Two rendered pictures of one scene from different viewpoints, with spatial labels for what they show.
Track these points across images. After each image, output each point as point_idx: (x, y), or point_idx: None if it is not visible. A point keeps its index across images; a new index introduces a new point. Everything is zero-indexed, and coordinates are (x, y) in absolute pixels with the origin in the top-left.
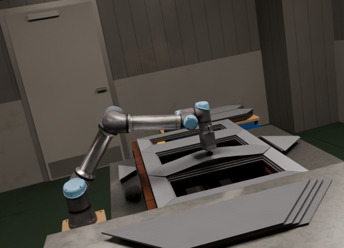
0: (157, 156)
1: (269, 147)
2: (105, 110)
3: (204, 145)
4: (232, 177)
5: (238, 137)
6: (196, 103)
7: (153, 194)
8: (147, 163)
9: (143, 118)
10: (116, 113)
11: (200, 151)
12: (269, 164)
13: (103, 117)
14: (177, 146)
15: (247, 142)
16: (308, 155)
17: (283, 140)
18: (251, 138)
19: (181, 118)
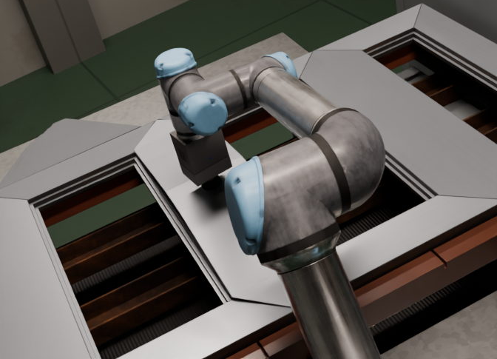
0: None
1: (160, 121)
2: (264, 194)
3: (220, 159)
4: (83, 304)
5: (52, 192)
6: (177, 61)
7: (427, 240)
8: (197, 351)
9: (327, 99)
10: (342, 123)
11: (181, 208)
12: (247, 113)
13: (353, 166)
14: (59, 317)
15: (108, 162)
16: (151, 109)
17: (74, 138)
18: (80, 162)
19: (283, 69)
